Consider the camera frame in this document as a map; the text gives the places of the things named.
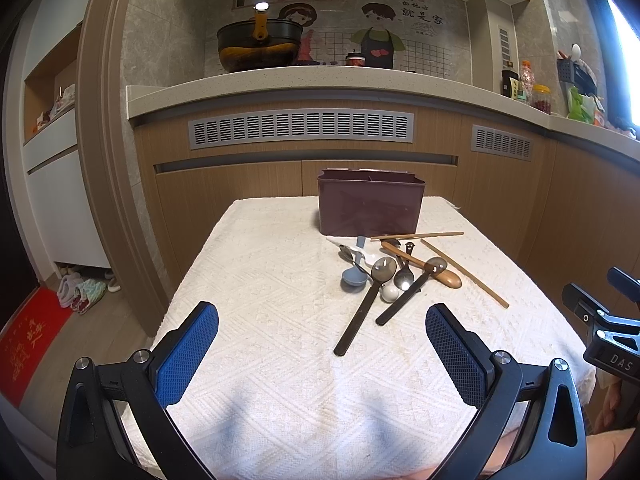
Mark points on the maroon plastic utensil bin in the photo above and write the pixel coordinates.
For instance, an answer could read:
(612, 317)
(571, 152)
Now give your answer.
(368, 202)

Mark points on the red cup on counter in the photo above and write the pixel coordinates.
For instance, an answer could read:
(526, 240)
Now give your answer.
(355, 59)

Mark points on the smiley handle steel spoon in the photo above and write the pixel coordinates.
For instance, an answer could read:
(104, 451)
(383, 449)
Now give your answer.
(404, 277)

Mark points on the pile of slippers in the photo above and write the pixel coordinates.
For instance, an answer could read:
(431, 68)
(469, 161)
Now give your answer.
(80, 293)

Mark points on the blue plastic spoon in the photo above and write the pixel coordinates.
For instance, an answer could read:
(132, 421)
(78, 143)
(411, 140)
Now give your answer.
(355, 277)

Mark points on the white ball handled spoon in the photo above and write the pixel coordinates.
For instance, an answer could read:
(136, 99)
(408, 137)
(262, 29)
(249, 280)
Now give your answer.
(389, 292)

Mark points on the black handled steel spoon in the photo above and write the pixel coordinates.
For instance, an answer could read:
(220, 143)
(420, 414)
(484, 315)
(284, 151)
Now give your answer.
(382, 271)

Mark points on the black bottle on counter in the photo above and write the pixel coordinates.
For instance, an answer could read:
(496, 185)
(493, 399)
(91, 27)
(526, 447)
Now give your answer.
(510, 82)

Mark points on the green packet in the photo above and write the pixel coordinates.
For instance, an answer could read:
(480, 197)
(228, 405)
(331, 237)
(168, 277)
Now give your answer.
(580, 107)

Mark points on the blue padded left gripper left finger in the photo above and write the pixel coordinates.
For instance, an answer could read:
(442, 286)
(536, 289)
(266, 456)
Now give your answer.
(92, 439)

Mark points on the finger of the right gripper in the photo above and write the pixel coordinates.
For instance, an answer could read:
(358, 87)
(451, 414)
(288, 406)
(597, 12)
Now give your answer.
(584, 306)
(626, 284)

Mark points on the black utensil rack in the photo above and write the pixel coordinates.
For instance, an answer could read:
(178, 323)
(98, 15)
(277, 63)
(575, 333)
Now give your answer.
(572, 69)

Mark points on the small grey vent grille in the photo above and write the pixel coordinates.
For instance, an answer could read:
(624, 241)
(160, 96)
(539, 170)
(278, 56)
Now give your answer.
(497, 142)

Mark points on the black wok with orange handle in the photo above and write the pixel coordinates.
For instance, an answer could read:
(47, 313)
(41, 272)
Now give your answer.
(261, 42)

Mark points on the orange capped bottle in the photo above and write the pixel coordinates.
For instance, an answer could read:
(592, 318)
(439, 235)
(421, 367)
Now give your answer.
(527, 81)

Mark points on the red floor mat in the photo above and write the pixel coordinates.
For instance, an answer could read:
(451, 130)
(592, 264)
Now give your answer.
(26, 341)

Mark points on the wooden chopstick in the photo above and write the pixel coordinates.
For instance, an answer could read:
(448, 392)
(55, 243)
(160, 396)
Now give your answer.
(417, 236)
(465, 273)

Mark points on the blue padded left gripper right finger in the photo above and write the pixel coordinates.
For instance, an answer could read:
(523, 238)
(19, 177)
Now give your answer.
(551, 442)

